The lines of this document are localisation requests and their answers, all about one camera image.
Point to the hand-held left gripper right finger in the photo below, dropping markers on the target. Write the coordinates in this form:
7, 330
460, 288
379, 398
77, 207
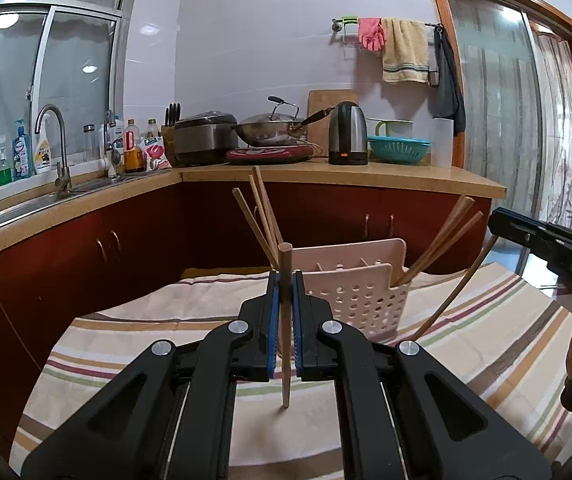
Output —
300, 325

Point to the green dish soap bottle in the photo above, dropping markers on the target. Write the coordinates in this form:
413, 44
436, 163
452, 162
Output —
4, 175

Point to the pink perforated utensil basket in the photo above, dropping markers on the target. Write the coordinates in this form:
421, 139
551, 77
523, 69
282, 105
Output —
360, 305

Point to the white plastic bottle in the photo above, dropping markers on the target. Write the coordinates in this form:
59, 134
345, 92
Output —
117, 132

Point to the wooden chopstick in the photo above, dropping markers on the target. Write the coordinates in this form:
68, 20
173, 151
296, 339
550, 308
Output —
456, 204
472, 222
269, 205
454, 287
251, 225
286, 260
260, 205
465, 207

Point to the pink rubber gloves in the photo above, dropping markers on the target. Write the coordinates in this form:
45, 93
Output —
370, 35

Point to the wooden cutting board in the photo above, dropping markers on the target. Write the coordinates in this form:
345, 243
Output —
321, 102

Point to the wooden countertop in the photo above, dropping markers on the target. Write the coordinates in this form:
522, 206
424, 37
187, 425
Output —
316, 172

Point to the red induction cooker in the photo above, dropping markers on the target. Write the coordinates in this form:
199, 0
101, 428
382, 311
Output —
266, 154

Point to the glass jar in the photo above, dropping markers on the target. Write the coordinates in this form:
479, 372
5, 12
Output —
90, 145

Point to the yellow towel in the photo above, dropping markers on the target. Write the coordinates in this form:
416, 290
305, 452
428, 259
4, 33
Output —
405, 52

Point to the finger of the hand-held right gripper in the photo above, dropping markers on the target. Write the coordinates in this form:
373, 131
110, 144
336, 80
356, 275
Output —
525, 225
535, 246

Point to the striped tablecloth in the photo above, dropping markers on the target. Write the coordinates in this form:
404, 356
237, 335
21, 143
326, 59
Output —
116, 340

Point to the dark hanging cloth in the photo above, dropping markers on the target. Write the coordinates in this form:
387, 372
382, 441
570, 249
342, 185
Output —
448, 95

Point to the steel electric kettle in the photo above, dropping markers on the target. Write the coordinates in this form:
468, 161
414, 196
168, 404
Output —
348, 135

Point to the metal towel rail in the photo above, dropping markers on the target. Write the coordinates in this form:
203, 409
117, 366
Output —
337, 24

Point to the metal kitchen faucet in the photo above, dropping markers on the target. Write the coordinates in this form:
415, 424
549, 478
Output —
61, 150

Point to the sliding glass window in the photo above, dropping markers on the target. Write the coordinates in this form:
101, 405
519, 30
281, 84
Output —
66, 85

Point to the wooden knife block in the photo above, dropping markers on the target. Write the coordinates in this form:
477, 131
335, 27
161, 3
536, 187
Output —
168, 142

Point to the red white pouch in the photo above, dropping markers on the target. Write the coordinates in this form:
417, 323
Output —
157, 155

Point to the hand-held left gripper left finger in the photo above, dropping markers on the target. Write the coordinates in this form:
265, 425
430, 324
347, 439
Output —
274, 325

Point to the teal plastic colander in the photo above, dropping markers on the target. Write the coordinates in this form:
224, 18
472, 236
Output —
400, 150

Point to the steel kitchen sink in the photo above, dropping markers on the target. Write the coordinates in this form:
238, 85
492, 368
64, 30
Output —
41, 205

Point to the grey rice cooker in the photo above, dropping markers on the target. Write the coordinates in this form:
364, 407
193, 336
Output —
203, 140

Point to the white plastic pitcher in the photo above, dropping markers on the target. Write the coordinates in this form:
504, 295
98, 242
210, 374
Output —
441, 142

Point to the blue soap pump bottle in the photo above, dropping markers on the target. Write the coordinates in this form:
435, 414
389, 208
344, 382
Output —
21, 155

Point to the white spray bottle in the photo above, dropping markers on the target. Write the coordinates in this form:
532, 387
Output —
42, 152

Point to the steel wok with lid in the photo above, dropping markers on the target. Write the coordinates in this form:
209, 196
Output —
271, 132

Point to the amber oil bottle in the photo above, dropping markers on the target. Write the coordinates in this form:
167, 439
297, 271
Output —
134, 157

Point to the wooden framed glass door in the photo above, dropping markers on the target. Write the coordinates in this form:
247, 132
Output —
495, 110

